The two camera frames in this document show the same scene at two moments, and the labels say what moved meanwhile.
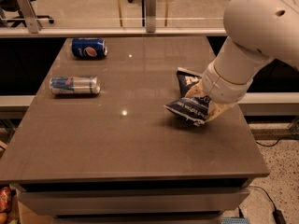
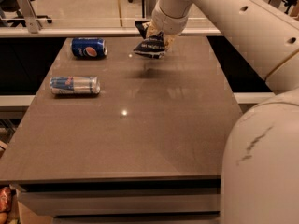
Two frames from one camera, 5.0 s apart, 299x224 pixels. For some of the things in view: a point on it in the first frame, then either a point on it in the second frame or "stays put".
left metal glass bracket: x=28 y=11 stays put
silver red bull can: x=75 y=85 stays put
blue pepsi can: x=89 y=48 stays put
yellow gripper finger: x=197 y=91 to x=152 y=29
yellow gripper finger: x=217 y=108 to x=169 y=38
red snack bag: x=6 y=199 stays put
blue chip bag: x=192 y=108 to x=152 y=46
